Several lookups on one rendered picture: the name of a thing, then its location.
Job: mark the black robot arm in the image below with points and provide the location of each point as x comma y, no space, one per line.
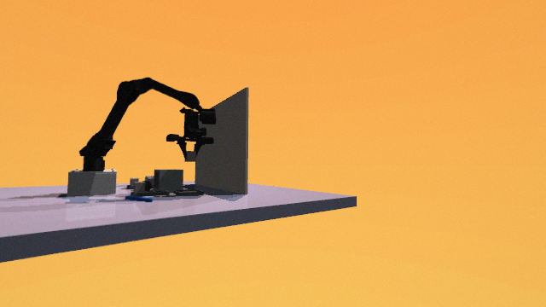
127,93

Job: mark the blue rod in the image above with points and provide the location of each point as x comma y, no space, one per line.
138,198

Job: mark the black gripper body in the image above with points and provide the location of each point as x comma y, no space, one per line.
175,137

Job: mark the dark grey flat panel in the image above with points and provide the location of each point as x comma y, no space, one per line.
224,164

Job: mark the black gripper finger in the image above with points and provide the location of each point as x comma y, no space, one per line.
183,147
197,147

